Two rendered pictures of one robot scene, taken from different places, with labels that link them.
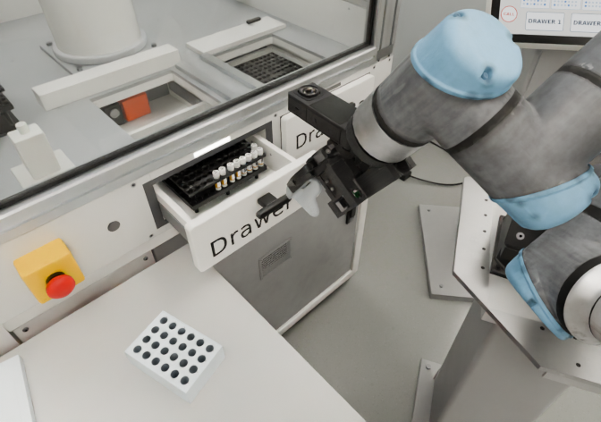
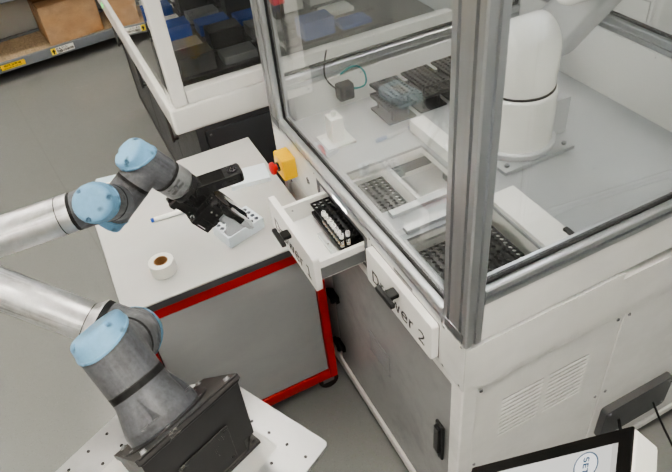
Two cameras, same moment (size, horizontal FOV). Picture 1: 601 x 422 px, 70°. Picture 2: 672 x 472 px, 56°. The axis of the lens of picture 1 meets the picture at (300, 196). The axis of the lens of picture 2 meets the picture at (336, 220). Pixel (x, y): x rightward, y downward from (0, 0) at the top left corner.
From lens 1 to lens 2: 1.60 m
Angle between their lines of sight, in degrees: 76
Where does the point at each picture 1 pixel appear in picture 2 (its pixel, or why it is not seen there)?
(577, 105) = not seen: hidden behind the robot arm
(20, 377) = (256, 179)
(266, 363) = (218, 264)
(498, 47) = (123, 153)
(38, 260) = (280, 153)
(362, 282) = not seen: outside the picture
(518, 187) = not seen: hidden behind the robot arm
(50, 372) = (258, 190)
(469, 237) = (251, 405)
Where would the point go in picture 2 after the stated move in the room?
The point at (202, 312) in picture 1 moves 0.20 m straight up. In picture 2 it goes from (263, 240) to (251, 185)
